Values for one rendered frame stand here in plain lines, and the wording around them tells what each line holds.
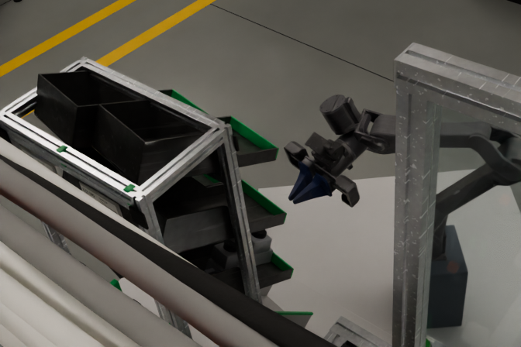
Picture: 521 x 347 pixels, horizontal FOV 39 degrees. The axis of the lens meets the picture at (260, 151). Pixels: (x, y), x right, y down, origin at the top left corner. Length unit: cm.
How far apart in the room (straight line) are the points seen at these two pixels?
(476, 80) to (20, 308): 45
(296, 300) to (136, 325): 166
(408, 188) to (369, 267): 121
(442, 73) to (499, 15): 387
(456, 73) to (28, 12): 464
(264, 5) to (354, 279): 299
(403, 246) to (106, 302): 58
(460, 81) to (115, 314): 44
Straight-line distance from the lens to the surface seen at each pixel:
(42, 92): 125
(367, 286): 189
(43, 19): 500
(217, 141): 110
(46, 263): 24
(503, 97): 60
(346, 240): 198
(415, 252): 78
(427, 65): 62
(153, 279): 24
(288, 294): 188
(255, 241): 145
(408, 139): 68
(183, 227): 119
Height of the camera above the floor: 235
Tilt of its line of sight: 41 degrees down
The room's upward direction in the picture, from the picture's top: 8 degrees counter-clockwise
